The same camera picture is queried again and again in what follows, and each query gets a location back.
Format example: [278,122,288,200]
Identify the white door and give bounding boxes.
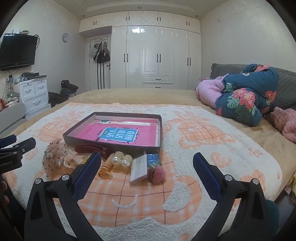
[85,34,112,91]

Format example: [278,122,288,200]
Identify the cream claw hair clip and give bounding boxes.
[63,154,83,169]

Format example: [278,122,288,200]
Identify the pink knitted blanket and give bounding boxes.
[269,107,296,143]

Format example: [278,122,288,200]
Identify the orange spiral hair clip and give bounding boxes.
[98,153,114,179]

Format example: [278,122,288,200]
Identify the black wall television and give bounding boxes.
[0,34,38,71]

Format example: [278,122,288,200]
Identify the dark red banana hair clip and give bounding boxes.
[74,144,112,160]

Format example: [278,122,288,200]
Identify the white wardrobe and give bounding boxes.
[79,11,202,90]

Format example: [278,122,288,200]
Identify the orange white plush blanket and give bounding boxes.
[4,103,282,240]

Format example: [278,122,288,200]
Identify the left hand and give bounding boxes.
[1,181,10,204]

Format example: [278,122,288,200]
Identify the brown shallow cardboard box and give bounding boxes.
[63,112,163,155]

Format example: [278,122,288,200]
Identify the pearl hair accessory bag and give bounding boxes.
[111,152,133,170]

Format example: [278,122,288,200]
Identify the white drawer cabinet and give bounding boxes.
[14,75,51,118]

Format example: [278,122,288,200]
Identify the floral blue pink quilt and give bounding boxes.
[196,64,279,127]

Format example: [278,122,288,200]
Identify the beige bed cover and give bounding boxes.
[11,88,295,196]

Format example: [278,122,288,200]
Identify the hanging bags on door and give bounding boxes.
[93,41,110,64]

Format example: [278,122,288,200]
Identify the white card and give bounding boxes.
[129,154,148,185]

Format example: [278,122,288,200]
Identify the pink dotted bow hair clip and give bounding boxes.
[42,138,69,179]

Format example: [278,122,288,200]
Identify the yellow hoop earrings bag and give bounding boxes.
[77,154,91,165]

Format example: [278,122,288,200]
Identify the round wall clock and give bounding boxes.
[62,33,69,43]

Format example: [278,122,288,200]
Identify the pile of dark clothes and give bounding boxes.
[48,80,79,108]

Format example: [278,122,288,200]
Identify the pink pompom hair clip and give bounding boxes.
[147,162,166,184]

